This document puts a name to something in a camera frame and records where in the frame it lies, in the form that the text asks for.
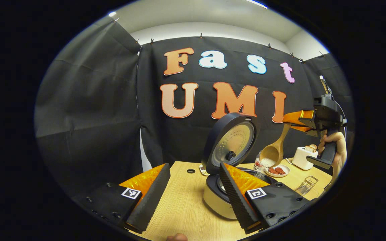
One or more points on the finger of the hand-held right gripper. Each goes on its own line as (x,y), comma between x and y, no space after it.
(297,116)
(302,128)

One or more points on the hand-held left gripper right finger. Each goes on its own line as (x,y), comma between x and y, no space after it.
(236,197)

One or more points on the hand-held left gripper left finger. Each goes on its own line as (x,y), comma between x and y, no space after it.
(149,197)

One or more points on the wooden spoon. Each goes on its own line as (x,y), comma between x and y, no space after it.
(273,152)

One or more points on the white rice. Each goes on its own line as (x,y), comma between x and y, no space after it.
(267,163)

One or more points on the dark grey rice cooker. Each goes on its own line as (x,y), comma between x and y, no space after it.
(230,144)

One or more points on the toast bread slice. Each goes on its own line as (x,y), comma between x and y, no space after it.
(314,147)
(309,149)

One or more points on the white toaster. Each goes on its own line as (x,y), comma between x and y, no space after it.
(302,159)

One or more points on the clear plastic bottle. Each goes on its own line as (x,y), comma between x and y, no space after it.
(257,165)

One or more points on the red meat piece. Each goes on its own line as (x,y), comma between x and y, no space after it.
(272,170)
(280,170)

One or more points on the white oval plate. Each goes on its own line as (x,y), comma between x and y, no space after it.
(280,175)

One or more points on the ceiling light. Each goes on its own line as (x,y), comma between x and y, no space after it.
(112,14)

